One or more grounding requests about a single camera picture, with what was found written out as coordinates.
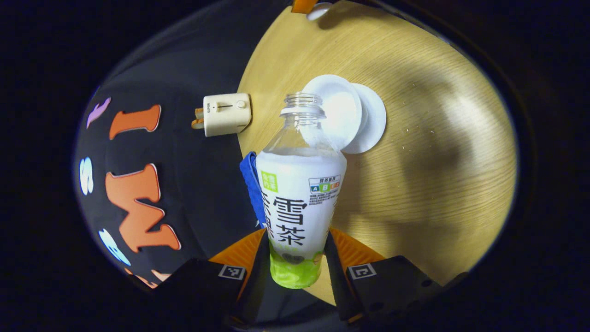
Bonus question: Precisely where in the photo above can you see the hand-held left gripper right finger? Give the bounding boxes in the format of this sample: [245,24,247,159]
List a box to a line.
[324,227,445,323]

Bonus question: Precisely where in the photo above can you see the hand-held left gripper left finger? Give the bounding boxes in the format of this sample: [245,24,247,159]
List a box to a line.
[154,228,270,326]

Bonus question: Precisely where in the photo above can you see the clear water bottle white label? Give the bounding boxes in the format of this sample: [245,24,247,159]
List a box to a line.
[256,92,347,290]

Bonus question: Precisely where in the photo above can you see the white teacup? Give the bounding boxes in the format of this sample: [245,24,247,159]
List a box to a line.
[302,75,369,152]

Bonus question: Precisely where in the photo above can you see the blue towel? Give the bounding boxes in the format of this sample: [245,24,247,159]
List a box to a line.
[239,151,268,229]

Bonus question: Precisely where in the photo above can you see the black backdrop cloth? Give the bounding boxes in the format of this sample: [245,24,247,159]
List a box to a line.
[74,0,301,290]

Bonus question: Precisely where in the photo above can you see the cream toaster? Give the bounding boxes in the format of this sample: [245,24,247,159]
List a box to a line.
[203,93,252,137]

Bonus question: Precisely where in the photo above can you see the white saucer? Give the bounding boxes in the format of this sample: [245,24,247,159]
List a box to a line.
[341,83,387,154]

